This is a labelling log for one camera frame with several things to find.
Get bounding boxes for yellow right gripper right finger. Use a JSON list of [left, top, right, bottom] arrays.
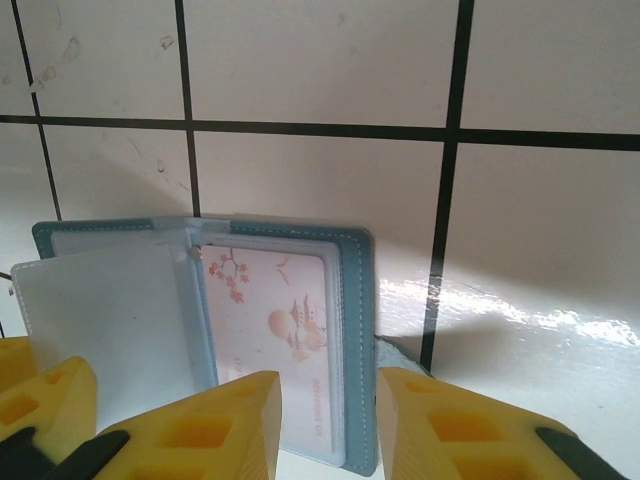
[[375, 367, 634, 480]]

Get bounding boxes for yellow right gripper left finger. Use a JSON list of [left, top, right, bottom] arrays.
[[49, 370, 283, 480]]

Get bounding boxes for white floral credit card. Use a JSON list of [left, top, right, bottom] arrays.
[[199, 244, 347, 451]]

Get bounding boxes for blue leather card holder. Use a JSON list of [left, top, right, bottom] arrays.
[[32, 214, 432, 476]]

